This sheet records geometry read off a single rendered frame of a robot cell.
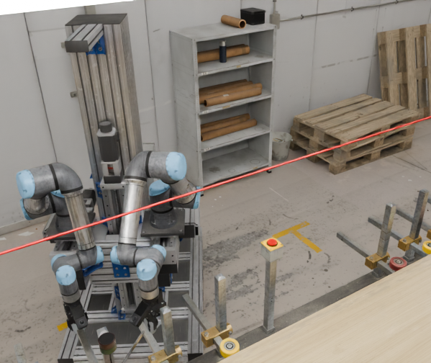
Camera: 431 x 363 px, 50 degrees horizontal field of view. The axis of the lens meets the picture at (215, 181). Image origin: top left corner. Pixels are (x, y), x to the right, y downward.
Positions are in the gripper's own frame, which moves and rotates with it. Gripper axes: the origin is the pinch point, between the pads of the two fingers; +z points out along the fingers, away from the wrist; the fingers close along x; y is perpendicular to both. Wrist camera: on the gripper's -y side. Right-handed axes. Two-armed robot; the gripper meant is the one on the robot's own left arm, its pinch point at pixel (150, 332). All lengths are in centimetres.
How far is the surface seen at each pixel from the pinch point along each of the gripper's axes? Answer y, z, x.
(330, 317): 57, 3, -54
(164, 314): -0.2, -17.2, -10.3
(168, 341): 0.0, -2.1, -10.4
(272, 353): 25, 3, -45
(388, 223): 117, -13, -53
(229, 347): 15.9, 2.4, -29.4
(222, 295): 24.5, -13.6, -19.3
